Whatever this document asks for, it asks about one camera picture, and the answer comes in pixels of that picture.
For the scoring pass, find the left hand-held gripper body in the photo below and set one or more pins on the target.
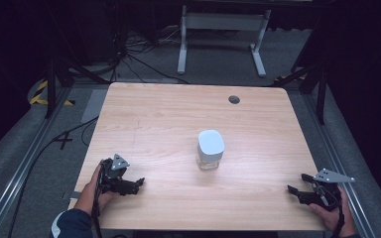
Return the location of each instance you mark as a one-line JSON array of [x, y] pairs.
[[116, 167]]

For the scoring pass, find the dark round table grommet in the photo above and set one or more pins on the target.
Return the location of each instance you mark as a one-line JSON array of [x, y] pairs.
[[234, 99]]

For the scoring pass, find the clear jar with white lid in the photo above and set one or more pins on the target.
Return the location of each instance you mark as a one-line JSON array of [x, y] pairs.
[[210, 148]]

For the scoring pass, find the white metal desk frame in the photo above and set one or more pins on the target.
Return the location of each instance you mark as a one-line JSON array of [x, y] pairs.
[[223, 21]]

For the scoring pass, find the aluminium floor rail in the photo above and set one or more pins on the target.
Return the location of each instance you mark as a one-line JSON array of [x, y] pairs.
[[16, 178], [340, 165]]

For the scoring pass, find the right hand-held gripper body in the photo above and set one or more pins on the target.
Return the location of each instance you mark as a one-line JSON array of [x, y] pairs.
[[327, 193]]

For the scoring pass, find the person's right hand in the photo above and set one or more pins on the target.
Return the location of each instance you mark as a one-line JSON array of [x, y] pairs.
[[335, 216]]

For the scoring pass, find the black metal stand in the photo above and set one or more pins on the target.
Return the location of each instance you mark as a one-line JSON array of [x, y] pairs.
[[320, 95], [51, 89]]

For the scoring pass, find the yellow black hazard tape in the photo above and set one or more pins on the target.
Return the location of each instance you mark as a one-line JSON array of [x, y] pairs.
[[39, 97]]

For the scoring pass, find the black tape cross mark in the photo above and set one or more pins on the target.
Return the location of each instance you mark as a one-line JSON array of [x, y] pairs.
[[63, 140]]

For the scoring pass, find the person's left hand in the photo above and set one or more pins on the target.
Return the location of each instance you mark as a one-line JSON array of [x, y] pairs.
[[89, 195]]

